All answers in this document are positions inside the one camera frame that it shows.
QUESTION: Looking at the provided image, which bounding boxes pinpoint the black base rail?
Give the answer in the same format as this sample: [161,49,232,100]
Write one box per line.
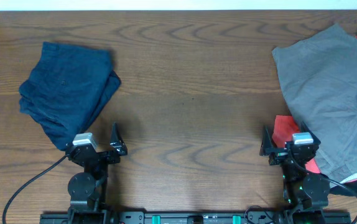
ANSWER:
[39,210,351,224]

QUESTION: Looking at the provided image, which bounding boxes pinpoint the red printed t-shirt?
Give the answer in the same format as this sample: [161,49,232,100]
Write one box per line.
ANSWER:
[272,115,321,173]

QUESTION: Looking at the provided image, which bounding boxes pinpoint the right black cable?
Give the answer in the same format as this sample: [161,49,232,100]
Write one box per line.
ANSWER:
[287,149,357,224]

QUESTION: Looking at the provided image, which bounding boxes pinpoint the left black cable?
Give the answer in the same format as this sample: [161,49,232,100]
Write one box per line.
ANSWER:
[2,154,69,224]

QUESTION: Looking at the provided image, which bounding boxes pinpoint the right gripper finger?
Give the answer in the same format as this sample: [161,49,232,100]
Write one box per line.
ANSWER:
[300,121,313,136]
[259,126,274,156]

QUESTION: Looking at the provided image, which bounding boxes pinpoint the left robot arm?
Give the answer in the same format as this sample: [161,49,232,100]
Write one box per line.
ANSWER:
[65,123,128,224]

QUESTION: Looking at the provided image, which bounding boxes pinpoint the grey cotton shorts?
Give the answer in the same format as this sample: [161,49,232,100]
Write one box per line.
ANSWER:
[272,24,357,183]

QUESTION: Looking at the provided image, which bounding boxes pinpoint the folded navy blue shorts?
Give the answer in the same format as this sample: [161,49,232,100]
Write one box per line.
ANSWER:
[19,42,121,151]

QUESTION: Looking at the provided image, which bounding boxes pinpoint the black cable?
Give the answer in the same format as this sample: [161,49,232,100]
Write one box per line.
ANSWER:
[287,149,357,224]
[2,154,69,224]

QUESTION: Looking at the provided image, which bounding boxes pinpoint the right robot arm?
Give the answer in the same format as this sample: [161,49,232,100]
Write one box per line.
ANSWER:
[259,123,330,223]

